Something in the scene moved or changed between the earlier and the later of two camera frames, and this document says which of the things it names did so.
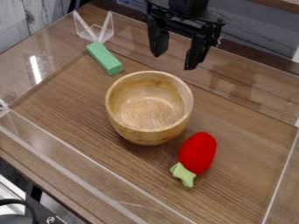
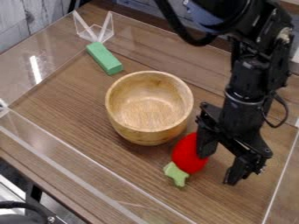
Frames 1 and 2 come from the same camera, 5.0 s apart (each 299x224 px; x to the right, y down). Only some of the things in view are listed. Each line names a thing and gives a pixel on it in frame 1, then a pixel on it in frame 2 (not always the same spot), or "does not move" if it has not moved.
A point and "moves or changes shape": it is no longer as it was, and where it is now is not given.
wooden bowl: [149, 104] does not move
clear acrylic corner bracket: [95, 33] does not move
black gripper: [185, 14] → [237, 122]
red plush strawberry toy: [197, 156] moves or changes shape
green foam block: [104, 58] does not move
